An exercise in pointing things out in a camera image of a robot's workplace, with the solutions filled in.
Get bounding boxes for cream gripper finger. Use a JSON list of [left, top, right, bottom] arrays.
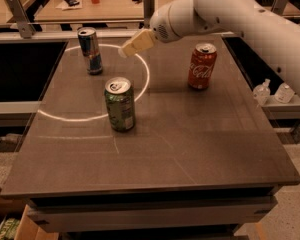
[[130, 29, 154, 42], [118, 37, 155, 58]]

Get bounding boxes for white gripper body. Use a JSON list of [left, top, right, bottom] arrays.
[[150, 0, 194, 42]]

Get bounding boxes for Red Bull can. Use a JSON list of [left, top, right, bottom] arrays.
[[77, 27, 103, 75]]

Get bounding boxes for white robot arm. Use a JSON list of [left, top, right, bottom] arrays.
[[119, 0, 300, 97]]

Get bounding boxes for red Coca-Cola can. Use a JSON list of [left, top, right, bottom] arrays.
[[188, 43, 217, 90]]

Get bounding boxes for green soda can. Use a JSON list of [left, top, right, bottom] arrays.
[[104, 77, 135, 132]]

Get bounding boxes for clear sanitizer bottle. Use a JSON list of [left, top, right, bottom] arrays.
[[274, 83, 295, 103], [253, 79, 270, 106]]

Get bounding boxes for green box under table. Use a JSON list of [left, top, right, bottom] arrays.
[[0, 218, 20, 240]]

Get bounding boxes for middle metal rail bracket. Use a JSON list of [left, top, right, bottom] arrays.
[[143, 0, 155, 28]]

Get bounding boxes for left metal rail bracket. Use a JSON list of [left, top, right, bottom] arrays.
[[6, 0, 35, 39]]

